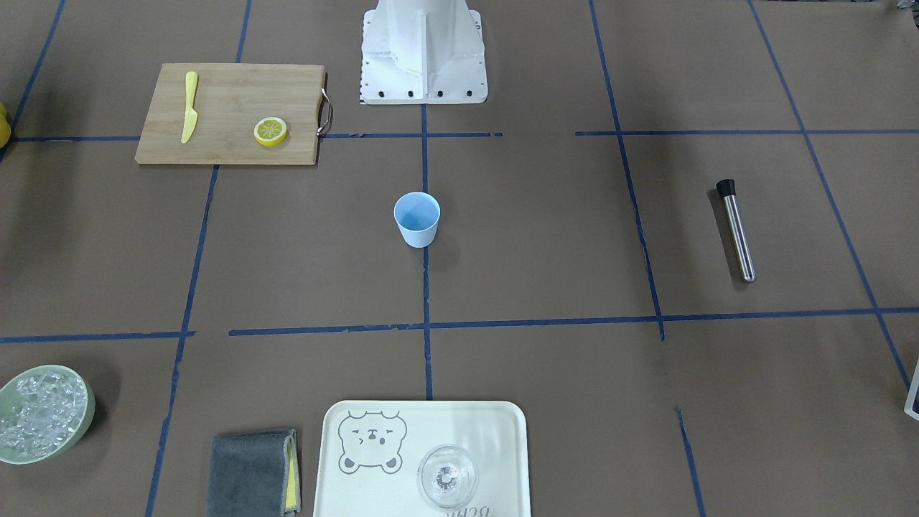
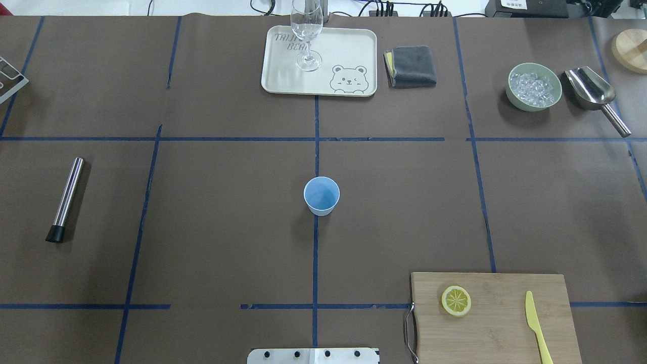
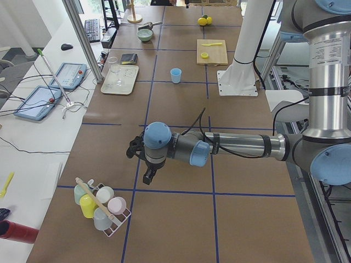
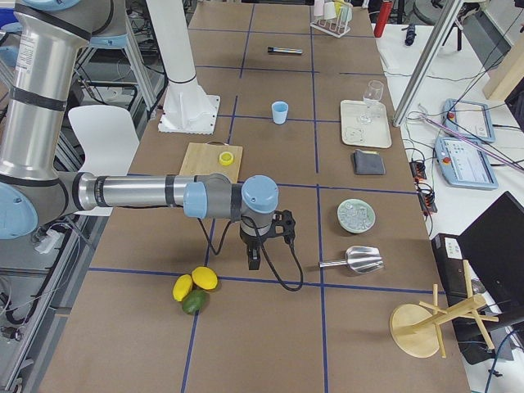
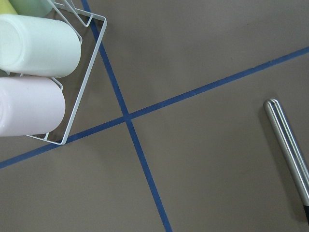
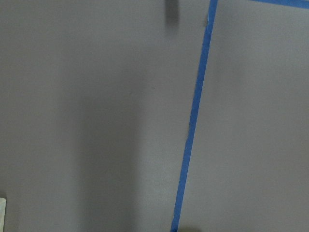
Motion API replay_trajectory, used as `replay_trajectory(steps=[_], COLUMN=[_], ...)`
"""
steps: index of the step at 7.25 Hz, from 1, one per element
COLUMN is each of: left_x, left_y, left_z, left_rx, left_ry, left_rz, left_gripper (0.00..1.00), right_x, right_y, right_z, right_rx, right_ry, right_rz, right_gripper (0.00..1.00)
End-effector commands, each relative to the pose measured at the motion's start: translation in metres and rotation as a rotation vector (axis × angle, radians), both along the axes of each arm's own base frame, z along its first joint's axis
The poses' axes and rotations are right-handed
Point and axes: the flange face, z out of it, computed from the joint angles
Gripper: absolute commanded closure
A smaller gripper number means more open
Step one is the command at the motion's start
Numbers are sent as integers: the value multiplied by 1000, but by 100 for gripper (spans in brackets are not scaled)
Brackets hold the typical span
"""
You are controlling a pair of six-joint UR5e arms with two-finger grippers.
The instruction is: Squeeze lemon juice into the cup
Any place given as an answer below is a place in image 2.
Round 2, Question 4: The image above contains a yellow lemon slice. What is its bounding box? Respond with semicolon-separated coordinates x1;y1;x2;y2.
440;285;472;317

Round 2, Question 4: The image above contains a steel muddler black tip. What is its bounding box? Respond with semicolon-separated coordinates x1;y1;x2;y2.
45;157;84;243

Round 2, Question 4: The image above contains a light blue plastic cup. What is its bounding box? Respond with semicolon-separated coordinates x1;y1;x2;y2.
303;176;340;217

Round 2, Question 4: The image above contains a wooden cup tree stand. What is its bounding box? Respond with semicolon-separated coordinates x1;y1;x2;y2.
612;28;646;74

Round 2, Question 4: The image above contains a cream bear serving tray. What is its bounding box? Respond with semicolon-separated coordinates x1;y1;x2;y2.
261;25;378;97

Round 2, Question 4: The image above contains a folded grey cloth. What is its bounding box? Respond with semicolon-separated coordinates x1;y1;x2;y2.
384;44;438;89

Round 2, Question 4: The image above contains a clear wine glass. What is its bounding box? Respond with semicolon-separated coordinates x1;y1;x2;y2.
291;1;324;72

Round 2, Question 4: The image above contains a bamboo cutting board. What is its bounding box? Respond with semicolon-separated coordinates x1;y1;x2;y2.
410;272;582;363

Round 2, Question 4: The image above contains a green bowl of ice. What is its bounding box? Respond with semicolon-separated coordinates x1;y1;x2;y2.
504;63;563;112

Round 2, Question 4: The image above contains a yellow plastic knife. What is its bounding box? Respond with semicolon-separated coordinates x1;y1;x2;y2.
525;291;553;363

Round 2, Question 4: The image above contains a steel ice scoop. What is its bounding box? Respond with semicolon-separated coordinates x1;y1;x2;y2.
564;66;632;138

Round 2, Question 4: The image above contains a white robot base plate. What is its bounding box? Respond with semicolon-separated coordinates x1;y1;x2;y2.
247;347;381;363

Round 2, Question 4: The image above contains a white wire cup rack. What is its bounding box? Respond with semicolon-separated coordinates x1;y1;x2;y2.
0;57;29;104

